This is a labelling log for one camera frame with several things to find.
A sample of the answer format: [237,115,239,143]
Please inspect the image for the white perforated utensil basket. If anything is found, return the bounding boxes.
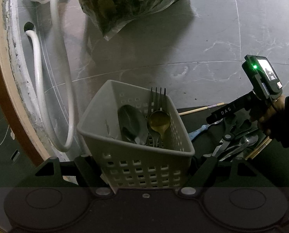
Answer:
[77,80,195,188]

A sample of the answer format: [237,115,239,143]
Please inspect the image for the purple banded bamboo chopstick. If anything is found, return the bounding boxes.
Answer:
[178,102,225,116]

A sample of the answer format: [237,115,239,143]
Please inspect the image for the light blue handled utensil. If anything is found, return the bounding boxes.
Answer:
[188,124,210,140]

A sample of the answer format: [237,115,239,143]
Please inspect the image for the steel spoon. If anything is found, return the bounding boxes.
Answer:
[219,135,259,162]

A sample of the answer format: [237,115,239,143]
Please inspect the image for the large dark spoon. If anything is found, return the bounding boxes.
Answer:
[118,105,149,145]

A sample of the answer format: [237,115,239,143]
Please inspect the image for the gold spoon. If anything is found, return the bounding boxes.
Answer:
[148,108,170,147]

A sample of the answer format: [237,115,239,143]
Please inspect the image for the black steel fork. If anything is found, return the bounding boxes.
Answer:
[148,87,167,148]

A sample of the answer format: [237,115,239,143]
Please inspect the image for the gloved right hand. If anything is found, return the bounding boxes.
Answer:
[258,95,289,148]

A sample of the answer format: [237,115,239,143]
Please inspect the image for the dark green scissors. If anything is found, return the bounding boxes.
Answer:
[211,115,252,158]

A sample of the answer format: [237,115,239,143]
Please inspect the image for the bamboo chopstick pair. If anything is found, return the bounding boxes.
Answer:
[248,138,272,159]
[245,137,272,160]

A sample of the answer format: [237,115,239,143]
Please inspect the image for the dark green cabinet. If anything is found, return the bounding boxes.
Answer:
[0,87,38,187]

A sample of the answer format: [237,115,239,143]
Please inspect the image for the white hose from wall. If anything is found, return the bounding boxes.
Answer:
[24,22,75,153]

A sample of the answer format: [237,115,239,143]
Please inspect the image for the brown wooden door frame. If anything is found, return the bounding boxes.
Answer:
[0,0,50,166]

